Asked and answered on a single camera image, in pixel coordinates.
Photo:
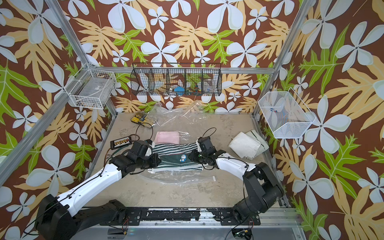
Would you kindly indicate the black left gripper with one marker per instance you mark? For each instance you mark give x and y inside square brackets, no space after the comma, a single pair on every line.
[155,157]

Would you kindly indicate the white wire basket left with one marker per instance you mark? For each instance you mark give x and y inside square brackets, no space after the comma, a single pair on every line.
[91,88]

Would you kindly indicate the green handled pliers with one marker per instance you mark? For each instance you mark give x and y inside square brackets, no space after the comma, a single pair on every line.
[109,156]

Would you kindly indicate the clear plastic vacuum bag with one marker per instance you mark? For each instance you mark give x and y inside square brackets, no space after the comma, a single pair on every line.
[190,123]

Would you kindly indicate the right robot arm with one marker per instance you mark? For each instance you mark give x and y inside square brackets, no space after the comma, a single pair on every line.
[261,188]

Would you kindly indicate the black wire basket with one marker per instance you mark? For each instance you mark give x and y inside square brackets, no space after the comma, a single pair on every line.
[198,79]

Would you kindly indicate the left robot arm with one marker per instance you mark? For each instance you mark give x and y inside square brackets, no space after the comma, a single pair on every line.
[62,217]

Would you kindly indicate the green white striped towel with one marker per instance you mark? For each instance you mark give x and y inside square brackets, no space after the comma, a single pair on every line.
[175,158]

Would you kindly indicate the white mesh basket right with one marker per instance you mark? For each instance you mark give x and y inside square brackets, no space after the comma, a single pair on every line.
[286,114]

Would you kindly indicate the black parallel charging board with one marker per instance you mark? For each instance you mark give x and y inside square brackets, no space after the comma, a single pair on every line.
[122,142]

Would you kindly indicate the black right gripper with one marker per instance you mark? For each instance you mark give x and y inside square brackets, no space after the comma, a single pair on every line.
[193,156]

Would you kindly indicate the yellow black screwdriver bit case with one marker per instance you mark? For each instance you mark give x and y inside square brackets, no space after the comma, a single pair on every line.
[143,118]

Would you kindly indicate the white folded towel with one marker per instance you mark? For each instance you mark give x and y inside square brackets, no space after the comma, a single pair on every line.
[248,145]

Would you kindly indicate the pink towel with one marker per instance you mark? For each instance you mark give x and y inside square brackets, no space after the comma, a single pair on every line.
[167,138]

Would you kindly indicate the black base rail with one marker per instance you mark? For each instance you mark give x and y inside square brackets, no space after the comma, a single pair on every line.
[221,216]

